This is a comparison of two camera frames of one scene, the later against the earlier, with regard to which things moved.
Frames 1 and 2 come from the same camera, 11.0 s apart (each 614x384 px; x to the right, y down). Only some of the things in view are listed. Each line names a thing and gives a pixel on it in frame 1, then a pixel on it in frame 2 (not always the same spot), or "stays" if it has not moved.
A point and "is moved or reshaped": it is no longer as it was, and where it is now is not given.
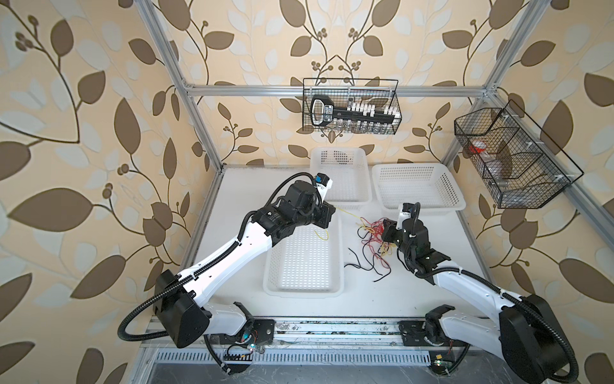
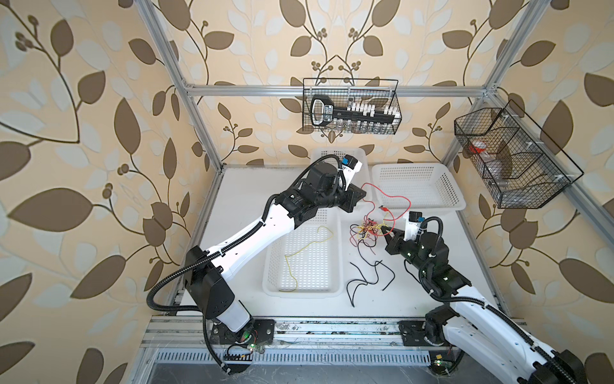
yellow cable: (369, 229) → (300, 250)
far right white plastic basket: (434, 186) stays
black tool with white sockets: (324, 111) stays
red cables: (375, 238) is moved or reshaped
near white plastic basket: (307, 262) stays
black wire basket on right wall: (523, 167) stays
